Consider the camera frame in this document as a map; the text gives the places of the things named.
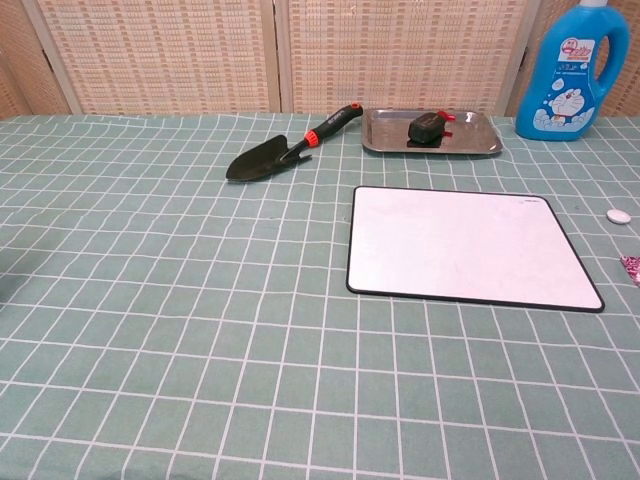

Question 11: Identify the red patterned packet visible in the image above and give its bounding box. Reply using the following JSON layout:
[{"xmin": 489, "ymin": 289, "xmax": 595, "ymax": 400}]
[{"xmin": 618, "ymin": 255, "xmax": 640, "ymax": 287}]

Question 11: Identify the stainless steel tray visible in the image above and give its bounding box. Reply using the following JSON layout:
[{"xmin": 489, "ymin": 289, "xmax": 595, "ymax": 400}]
[{"xmin": 360, "ymin": 108, "xmax": 504, "ymax": 158}]

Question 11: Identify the black tool with red parts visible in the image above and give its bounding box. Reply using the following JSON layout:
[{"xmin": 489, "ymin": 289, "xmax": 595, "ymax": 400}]
[{"xmin": 405, "ymin": 110, "xmax": 457, "ymax": 148}]

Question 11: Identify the black garden trowel orange collar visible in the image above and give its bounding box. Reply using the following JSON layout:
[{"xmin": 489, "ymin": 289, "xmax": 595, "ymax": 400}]
[{"xmin": 225, "ymin": 102, "xmax": 365, "ymax": 184}]

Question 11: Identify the blue detergent pump bottle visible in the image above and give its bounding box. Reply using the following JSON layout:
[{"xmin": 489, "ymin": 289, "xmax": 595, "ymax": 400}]
[{"xmin": 514, "ymin": 0, "xmax": 632, "ymax": 141}]

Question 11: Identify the bamboo folding screen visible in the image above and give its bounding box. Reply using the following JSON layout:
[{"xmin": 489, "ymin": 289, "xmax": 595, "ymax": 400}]
[{"xmin": 0, "ymin": 0, "xmax": 640, "ymax": 121}]

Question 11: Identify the green checked tablecloth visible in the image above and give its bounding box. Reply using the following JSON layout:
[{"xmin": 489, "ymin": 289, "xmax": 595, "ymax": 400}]
[{"xmin": 0, "ymin": 112, "xmax": 640, "ymax": 480}]

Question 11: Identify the white pad with black edge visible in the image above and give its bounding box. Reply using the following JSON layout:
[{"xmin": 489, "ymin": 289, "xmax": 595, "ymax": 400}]
[{"xmin": 345, "ymin": 185, "xmax": 606, "ymax": 314}]

